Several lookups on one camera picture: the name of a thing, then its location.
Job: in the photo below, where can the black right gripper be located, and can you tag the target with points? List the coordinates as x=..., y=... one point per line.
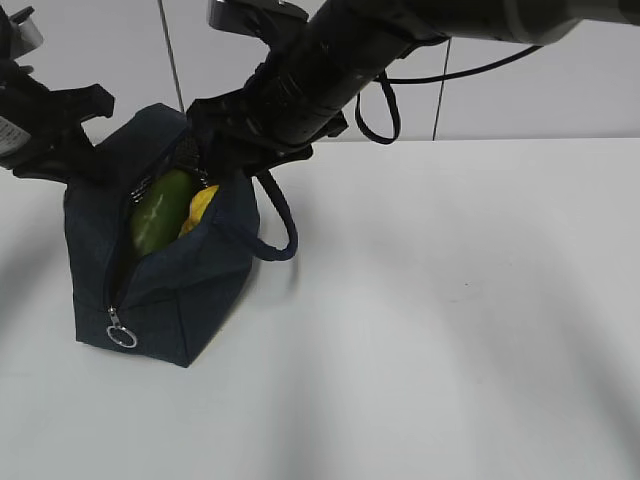
x=266, y=123

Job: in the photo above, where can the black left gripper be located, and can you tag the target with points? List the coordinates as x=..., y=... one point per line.
x=41, y=130

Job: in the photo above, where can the yellow wrinkled squash toy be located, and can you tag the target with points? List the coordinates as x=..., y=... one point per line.
x=197, y=208

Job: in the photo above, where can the green cucumber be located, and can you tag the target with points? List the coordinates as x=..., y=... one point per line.
x=157, y=219

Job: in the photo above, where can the dark blue lunch bag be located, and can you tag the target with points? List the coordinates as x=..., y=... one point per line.
x=169, y=304

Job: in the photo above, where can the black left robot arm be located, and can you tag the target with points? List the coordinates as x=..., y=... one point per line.
x=42, y=134

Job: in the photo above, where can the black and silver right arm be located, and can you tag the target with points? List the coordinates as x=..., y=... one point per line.
x=318, y=63

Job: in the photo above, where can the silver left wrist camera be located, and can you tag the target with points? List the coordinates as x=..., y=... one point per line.
x=25, y=37

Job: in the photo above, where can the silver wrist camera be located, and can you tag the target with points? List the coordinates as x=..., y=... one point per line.
x=268, y=20
x=25, y=37

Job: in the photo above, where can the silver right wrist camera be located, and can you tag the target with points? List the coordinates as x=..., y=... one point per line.
x=268, y=20

